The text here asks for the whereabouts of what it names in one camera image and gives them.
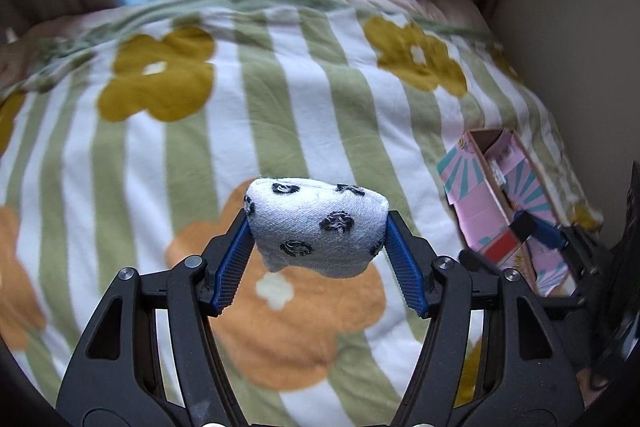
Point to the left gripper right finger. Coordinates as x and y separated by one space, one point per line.
525 377

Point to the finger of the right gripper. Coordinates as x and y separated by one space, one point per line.
526 226

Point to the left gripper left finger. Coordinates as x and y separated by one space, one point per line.
114 376

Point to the white spotted sock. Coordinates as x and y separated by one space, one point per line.
334 230

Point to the dark red lipstick box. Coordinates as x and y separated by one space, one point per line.
501 247

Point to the pink cardboard box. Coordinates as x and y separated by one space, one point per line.
488 176

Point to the floral striped blanket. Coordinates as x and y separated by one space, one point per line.
134 144

